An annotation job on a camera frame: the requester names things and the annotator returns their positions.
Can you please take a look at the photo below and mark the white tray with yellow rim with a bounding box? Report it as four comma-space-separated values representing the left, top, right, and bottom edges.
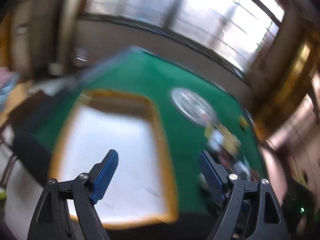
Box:
48, 89, 178, 230

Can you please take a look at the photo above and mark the small yellow cylinder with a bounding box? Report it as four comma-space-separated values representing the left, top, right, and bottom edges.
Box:
238, 115, 249, 129

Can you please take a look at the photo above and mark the green felt table mat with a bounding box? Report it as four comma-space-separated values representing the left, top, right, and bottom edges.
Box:
13, 48, 267, 212

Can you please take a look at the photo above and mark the round silver table emblem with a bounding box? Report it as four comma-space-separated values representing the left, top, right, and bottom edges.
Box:
170, 87, 219, 127

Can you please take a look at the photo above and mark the window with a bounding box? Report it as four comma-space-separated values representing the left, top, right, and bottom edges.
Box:
84, 0, 285, 73

